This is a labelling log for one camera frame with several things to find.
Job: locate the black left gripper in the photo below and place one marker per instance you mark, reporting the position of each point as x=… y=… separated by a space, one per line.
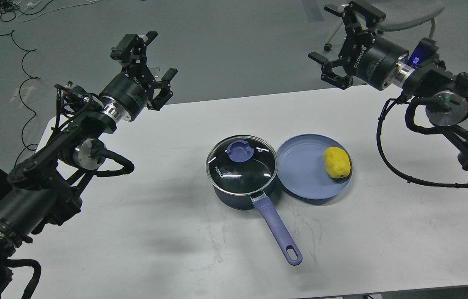
x=135 y=87

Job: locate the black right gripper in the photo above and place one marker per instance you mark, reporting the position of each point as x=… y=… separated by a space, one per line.
x=370 y=59

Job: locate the yellow potato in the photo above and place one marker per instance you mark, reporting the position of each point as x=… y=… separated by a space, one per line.
x=337 y=162

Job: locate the glass pot lid blue knob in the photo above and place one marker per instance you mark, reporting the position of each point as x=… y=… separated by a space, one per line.
x=242 y=165

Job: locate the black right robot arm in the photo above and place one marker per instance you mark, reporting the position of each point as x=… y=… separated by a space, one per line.
x=436 y=99

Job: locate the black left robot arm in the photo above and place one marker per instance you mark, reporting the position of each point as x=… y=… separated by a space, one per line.
x=46 y=187

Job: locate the grey office chair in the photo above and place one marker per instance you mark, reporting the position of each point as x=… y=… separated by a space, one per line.
x=401 y=15

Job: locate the blue round plate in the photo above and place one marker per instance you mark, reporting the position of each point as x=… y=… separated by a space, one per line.
x=302 y=170

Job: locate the dark pot with purple handle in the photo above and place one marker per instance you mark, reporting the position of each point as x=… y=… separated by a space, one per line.
x=261 y=201

